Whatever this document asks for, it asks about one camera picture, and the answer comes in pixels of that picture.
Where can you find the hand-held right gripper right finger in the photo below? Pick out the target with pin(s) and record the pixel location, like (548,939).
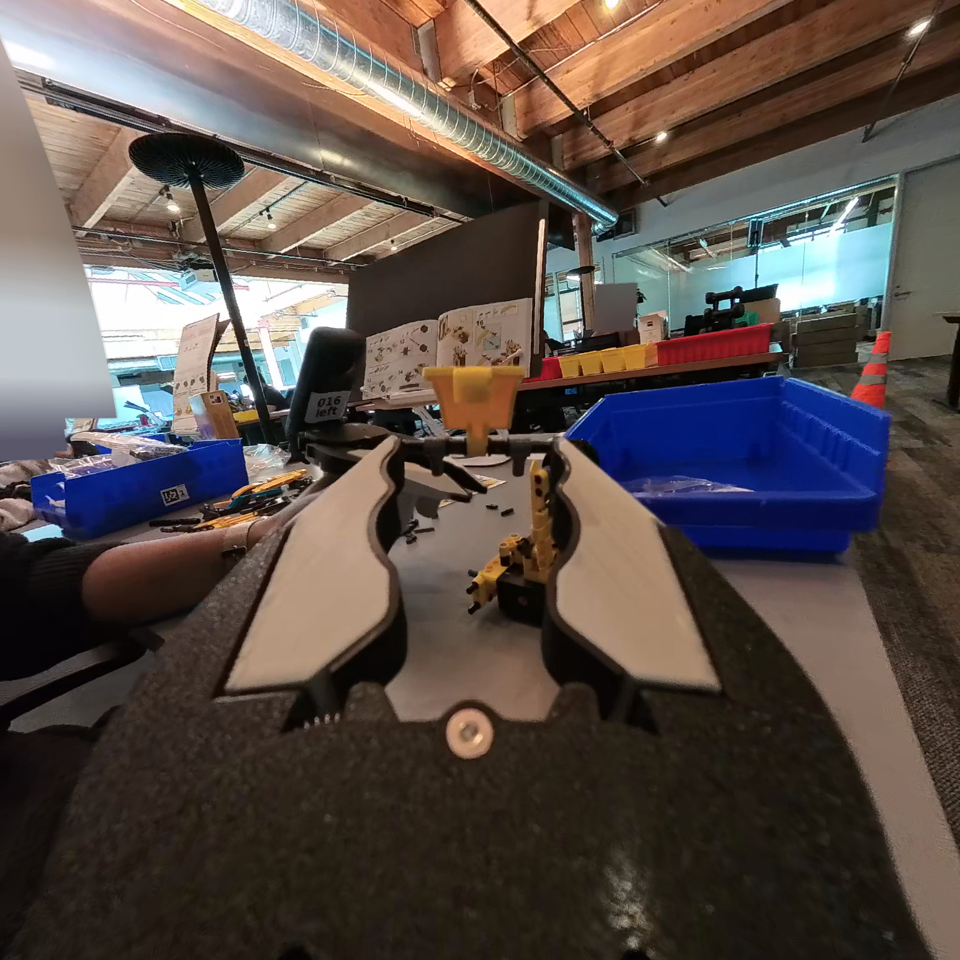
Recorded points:
(637,592)

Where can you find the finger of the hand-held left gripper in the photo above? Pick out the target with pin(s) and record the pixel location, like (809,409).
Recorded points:
(446,476)

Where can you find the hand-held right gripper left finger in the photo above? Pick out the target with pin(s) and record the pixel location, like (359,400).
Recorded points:
(322,585)

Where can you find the yellow toy brick assembly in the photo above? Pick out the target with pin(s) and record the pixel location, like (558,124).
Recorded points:
(476,397)

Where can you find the person's left forearm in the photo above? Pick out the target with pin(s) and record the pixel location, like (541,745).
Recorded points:
(150,577)

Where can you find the person's left hand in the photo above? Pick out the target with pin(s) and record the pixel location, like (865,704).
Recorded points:
(270,529)

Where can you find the scattered black toy pins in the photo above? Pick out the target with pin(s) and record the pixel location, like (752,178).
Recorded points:
(420,529)

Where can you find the wrist band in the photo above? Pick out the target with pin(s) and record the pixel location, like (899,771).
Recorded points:
(236,541)

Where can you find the open building instruction booklet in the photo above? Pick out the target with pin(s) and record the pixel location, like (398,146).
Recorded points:
(450,345)

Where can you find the brown cardboard box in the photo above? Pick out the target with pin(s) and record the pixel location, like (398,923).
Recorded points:
(214,414)

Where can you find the standing instruction sheet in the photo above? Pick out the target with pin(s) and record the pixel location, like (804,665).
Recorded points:
(196,360)

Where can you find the blue plastic bin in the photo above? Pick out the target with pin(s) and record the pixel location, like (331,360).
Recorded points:
(765,541)
(720,442)

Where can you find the small red bin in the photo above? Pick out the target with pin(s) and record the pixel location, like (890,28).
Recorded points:
(551,368)

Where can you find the black desk divider panel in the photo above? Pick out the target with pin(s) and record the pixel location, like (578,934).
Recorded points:
(442,255)

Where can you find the black floor lamp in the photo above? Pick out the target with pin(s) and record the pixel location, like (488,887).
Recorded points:
(217,247)

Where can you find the row of yellow bins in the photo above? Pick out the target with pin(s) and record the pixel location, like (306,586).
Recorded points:
(607,361)

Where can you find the blue bin with tag sticker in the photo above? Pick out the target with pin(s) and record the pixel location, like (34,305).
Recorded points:
(142,487)

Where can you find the clear plastic bags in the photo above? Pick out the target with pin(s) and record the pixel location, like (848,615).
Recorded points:
(127,444)

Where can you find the white box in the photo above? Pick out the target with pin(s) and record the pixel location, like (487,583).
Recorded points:
(652,328)

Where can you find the red plastic bin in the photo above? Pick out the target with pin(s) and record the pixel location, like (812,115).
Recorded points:
(712,345)

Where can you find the black machine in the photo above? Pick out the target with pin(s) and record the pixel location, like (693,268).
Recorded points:
(727,307)

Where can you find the stack of cardboard boxes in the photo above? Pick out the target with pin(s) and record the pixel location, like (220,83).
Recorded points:
(825,337)

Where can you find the orange traffic cone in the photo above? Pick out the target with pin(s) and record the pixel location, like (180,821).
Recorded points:
(874,375)

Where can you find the grey door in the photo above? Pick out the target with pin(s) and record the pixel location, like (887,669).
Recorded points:
(930,300)

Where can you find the silver ventilation duct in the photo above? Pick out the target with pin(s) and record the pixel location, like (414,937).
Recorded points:
(450,112)

